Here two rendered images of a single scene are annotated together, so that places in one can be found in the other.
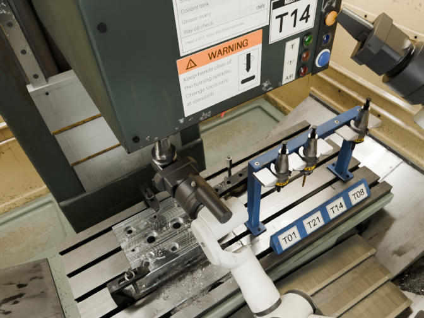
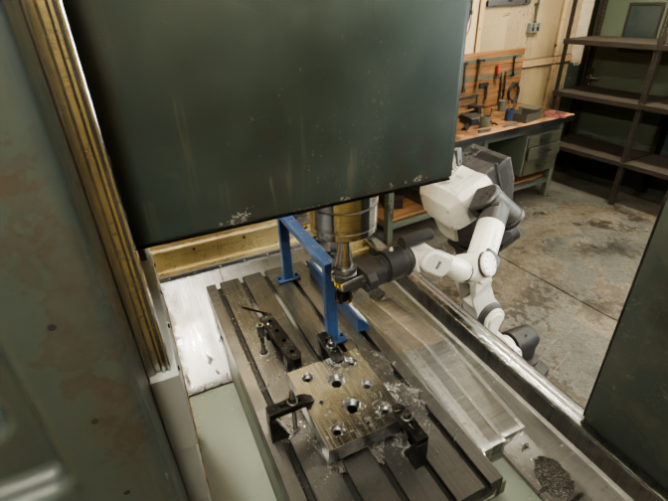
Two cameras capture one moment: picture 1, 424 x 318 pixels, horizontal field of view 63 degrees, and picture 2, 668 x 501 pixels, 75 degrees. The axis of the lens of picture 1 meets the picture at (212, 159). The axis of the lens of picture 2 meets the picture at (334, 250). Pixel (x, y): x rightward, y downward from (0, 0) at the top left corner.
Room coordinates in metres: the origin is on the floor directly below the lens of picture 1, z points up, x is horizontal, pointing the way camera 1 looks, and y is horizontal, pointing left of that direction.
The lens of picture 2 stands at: (0.61, 1.04, 1.95)
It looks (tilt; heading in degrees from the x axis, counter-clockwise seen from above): 30 degrees down; 274
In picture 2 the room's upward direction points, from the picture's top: 2 degrees counter-clockwise
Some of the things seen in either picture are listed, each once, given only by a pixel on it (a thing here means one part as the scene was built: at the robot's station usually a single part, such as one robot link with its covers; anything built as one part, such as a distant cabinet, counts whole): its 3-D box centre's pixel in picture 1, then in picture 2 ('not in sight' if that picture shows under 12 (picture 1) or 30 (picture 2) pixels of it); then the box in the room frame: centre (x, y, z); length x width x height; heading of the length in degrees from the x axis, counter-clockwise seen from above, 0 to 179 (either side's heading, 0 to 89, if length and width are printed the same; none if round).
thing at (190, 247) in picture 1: (164, 234); (344, 399); (0.65, 0.19, 0.97); 0.29 x 0.23 x 0.05; 118
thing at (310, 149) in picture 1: (311, 144); not in sight; (0.73, -0.30, 1.26); 0.04 x 0.04 x 0.07
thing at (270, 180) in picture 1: (266, 178); not in sight; (0.65, -0.15, 1.21); 0.07 x 0.05 x 0.01; 28
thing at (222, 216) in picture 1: (215, 209); (411, 250); (0.46, 0.00, 1.34); 0.11 x 0.11 x 0.11; 32
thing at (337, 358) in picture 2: not in sight; (330, 353); (0.69, 0.01, 0.97); 0.13 x 0.03 x 0.15; 118
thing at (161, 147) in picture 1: (161, 141); (344, 252); (0.64, 0.12, 1.41); 0.04 x 0.04 x 0.07
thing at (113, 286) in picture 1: (130, 282); (407, 427); (0.48, 0.29, 0.97); 0.13 x 0.03 x 0.15; 118
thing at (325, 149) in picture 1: (322, 147); not in sight; (0.75, -0.35, 1.21); 0.07 x 0.05 x 0.01; 28
